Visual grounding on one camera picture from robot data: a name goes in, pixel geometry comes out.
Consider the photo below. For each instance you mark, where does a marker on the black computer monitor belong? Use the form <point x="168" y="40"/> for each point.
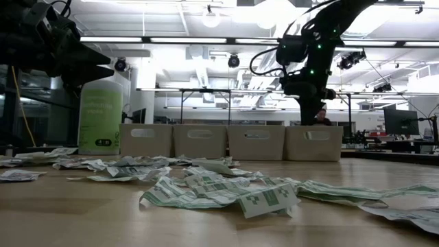
<point x="401" y="121"/>

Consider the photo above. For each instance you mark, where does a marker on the white packet red label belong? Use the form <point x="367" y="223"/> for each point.
<point x="75" y="178"/>

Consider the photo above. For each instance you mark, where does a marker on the black overhead light bar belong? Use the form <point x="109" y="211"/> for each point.
<point x="145" y="39"/>

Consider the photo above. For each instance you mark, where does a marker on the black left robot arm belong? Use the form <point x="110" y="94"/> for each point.
<point x="13" y="36"/>

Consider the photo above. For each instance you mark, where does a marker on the black ceiling spotlight cluster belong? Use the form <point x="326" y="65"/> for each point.
<point x="382" y="88"/>
<point x="353" y="57"/>

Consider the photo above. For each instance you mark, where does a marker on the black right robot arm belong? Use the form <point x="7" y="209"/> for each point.
<point x="336" y="17"/>

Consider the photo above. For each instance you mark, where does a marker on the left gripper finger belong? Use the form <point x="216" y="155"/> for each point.
<point x="96" y="56"/>
<point x="91" y="73"/>

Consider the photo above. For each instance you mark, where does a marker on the black ceiling-hung camera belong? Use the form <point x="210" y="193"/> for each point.
<point x="234" y="61"/>
<point x="120" y="64"/>

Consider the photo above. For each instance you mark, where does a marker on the green wipes canister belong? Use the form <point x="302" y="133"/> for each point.
<point x="100" y="116"/>

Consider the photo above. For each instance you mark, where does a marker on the grey plastic bin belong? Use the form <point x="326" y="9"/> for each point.
<point x="200" y="147"/>
<point x="313" y="151"/>
<point x="256" y="149"/>
<point x="145" y="144"/>

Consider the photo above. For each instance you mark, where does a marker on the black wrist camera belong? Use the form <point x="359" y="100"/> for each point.
<point x="37" y="16"/>
<point x="289" y="85"/>

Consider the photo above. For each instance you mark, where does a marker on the small dark monitor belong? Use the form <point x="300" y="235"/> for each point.
<point x="139" y="116"/>

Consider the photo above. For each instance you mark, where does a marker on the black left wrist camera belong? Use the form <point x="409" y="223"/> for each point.
<point x="37" y="16"/>

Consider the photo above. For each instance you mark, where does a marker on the dark background desk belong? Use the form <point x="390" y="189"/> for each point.
<point x="394" y="145"/>

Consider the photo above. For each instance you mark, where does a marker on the silver ventilation duct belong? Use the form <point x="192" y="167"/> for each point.
<point x="269" y="58"/>

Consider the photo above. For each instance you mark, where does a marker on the person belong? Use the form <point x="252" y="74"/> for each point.
<point x="323" y="119"/>

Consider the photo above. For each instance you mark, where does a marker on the round ceiling lamp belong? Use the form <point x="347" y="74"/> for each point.
<point x="211" y="19"/>

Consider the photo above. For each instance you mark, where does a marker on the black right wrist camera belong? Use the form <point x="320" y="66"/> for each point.
<point x="289" y="85"/>

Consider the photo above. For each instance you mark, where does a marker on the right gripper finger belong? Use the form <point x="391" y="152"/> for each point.
<point x="317" y="111"/>
<point x="305" y="113"/>

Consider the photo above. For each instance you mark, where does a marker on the white printed packet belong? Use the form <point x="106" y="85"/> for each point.
<point x="411" y="217"/>
<point x="8" y="161"/>
<point x="44" y="153"/>

